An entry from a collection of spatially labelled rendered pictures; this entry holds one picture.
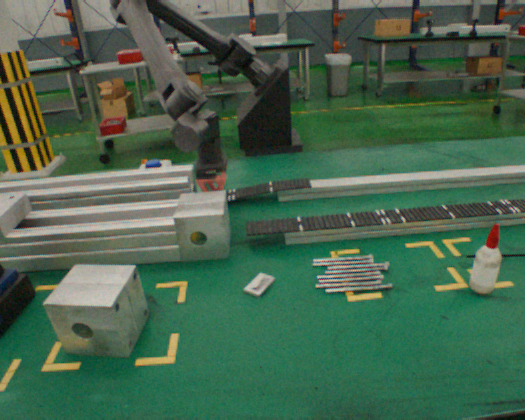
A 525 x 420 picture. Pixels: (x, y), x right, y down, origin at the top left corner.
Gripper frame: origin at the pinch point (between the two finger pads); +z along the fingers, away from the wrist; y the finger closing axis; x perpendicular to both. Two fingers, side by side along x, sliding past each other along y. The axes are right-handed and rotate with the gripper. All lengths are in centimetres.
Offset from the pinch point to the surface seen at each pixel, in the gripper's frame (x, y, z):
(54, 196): -36.4, 4.9, -5.6
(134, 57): -92, -286, -14
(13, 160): -215, -252, 61
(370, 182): 36.9, 1.8, -1.1
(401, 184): 44.5, 2.1, -0.1
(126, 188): -19.2, 4.9, -6.0
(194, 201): -1.9, 18.1, -7.5
